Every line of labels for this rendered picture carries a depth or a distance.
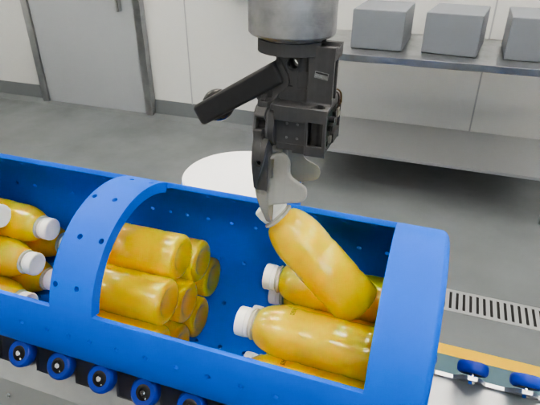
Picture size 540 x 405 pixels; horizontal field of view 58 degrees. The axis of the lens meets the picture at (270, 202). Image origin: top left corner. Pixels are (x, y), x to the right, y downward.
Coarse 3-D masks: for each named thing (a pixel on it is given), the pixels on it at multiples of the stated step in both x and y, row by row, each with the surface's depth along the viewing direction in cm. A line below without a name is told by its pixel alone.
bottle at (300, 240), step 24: (288, 216) 60; (288, 240) 59; (312, 240) 59; (288, 264) 61; (312, 264) 60; (336, 264) 60; (312, 288) 62; (336, 288) 60; (360, 288) 61; (336, 312) 62; (360, 312) 61
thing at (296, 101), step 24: (264, 48) 49; (288, 48) 48; (312, 48) 48; (336, 48) 48; (288, 72) 51; (312, 72) 50; (336, 72) 51; (264, 96) 53; (288, 96) 52; (312, 96) 51; (336, 96) 53; (264, 120) 53; (288, 120) 51; (312, 120) 50; (336, 120) 56; (288, 144) 54; (312, 144) 53
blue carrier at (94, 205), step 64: (0, 192) 98; (64, 192) 91; (128, 192) 67; (192, 192) 75; (64, 256) 62; (256, 256) 83; (384, 256) 75; (448, 256) 56; (0, 320) 68; (64, 320) 63; (384, 320) 51; (192, 384) 61; (256, 384) 56; (320, 384) 53; (384, 384) 51
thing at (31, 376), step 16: (0, 336) 82; (0, 352) 81; (0, 368) 80; (16, 368) 79; (32, 368) 79; (32, 384) 78; (48, 384) 77; (64, 384) 77; (80, 384) 76; (80, 400) 76; (96, 400) 75; (112, 400) 74; (128, 400) 74; (160, 400) 72
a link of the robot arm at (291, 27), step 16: (256, 0) 46; (272, 0) 45; (288, 0) 45; (304, 0) 45; (320, 0) 45; (336, 0) 47; (256, 16) 47; (272, 16) 46; (288, 16) 45; (304, 16) 46; (320, 16) 46; (336, 16) 48; (256, 32) 48; (272, 32) 47; (288, 32) 46; (304, 32) 46; (320, 32) 47
